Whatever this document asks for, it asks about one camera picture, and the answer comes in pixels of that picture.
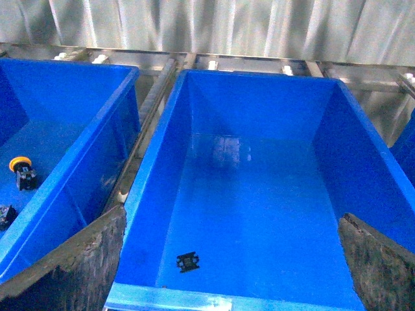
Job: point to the orange mushroom push button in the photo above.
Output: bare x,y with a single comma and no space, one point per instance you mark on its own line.
26,176

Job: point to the small black plastic clip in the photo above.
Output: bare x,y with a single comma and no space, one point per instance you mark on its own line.
187,262

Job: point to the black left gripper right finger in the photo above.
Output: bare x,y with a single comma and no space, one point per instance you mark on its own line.
381,269

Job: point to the large blue middle bin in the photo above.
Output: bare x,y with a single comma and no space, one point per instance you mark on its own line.
253,172

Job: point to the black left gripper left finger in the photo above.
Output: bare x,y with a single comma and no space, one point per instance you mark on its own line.
77,275

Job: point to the large blue right bin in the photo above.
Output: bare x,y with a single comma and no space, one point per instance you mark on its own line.
403,149

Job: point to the large blue bin with buttons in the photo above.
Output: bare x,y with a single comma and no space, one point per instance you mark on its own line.
77,123

